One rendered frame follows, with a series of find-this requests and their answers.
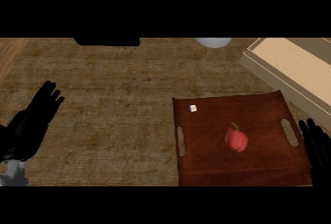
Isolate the beige cardboard box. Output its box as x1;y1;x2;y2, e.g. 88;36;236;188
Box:
237;38;331;133

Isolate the pale grey round object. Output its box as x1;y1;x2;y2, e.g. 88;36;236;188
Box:
192;38;233;49

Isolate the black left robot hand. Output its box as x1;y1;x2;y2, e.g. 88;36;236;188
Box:
0;80;66;162

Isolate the dark brown wooden tray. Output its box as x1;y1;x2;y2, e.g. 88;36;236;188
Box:
171;89;313;187

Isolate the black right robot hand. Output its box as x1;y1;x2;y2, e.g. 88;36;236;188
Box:
297;117;331;187

